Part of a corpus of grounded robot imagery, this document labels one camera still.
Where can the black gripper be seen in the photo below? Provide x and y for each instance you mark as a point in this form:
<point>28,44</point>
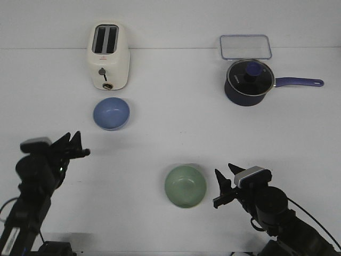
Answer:
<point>245,196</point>
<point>61,154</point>

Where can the clear blue-rimmed container lid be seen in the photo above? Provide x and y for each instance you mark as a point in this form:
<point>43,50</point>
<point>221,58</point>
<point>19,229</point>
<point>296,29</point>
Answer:
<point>236,47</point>

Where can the green bowl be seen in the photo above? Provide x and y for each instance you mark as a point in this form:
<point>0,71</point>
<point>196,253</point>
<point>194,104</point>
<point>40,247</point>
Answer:
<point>185,186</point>

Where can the glass pot lid blue knob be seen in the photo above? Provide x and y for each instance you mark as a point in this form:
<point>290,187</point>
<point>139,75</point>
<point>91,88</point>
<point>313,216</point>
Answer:
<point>250,77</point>

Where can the blue bowl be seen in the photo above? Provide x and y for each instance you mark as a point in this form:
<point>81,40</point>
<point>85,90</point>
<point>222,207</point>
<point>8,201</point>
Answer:
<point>111,113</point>

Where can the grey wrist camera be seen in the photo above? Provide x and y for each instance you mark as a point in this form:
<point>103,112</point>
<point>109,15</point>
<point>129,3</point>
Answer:
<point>253,174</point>
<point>35,145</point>

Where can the dark blue saucepan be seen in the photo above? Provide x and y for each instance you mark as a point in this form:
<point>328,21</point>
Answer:
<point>251,100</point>

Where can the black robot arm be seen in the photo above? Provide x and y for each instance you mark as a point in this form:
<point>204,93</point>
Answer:
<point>41,171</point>
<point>269,211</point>

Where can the white two-slot toaster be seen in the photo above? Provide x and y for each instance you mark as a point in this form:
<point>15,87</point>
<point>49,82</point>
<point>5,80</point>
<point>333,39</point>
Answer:
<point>108,56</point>

